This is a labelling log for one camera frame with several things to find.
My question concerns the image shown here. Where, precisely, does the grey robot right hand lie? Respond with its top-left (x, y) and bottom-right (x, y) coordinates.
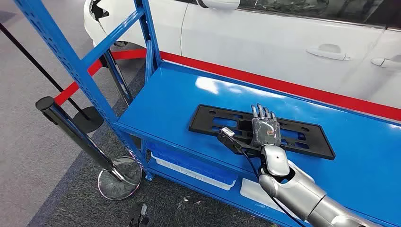
top-left (250, 103), bottom-right (282, 148)

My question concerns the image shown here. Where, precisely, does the black plastic frame part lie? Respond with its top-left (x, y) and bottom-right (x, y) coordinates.
top-left (189, 104), bottom-right (336, 161)

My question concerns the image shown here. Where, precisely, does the blue steel shelf rack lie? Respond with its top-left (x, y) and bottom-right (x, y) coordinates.
top-left (14, 0), bottom-right (401, 227)

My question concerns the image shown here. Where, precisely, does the red barrier belt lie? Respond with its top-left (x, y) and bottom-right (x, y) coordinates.
top-left (111, 48), bottom-right (401, 122)
top-left (53, 59), bottom-right (105, 106)

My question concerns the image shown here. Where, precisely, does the blue plastic crate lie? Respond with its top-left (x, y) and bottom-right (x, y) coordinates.
top-left (146, 142), bottom-right (239, 186)

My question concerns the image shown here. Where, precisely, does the white plastic crate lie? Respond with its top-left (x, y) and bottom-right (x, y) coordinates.
top-left (151, 153), bottom-right (236, 191)

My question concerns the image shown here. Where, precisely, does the white car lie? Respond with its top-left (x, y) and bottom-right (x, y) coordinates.
top-left (83, 0), bottom-right (401, 109)

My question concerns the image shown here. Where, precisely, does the white floor scrap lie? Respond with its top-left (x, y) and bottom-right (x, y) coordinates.
top-left (176, 196), bottom-right (202, 210)

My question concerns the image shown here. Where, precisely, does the white car side mirror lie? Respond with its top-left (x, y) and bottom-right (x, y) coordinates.
top-left (200, 0), bottom-right (240, 10)

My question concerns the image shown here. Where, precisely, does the black stanchion with round base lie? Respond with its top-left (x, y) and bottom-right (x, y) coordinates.
top-left (0, 22), bottom-right (105, 135)

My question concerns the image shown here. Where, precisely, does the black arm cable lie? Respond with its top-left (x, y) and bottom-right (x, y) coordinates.
top-left (233, 142), bottom-right (308, 227)

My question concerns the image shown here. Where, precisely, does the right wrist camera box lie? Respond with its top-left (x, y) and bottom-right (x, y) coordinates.
top-left (217, 127), bottom-right (263, 158)

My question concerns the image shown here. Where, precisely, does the white car door handle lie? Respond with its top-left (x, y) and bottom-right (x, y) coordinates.
top-left (306, 44), bottom-right (351, 61)
top-left (370, 54), bottom-right (401, 70)

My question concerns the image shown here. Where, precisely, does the chrome stanchion post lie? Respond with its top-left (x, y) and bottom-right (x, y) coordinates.
top-left (99, 49), bottom-right (135, 106)
top-left (35, 96), bottom-right (143, 201)

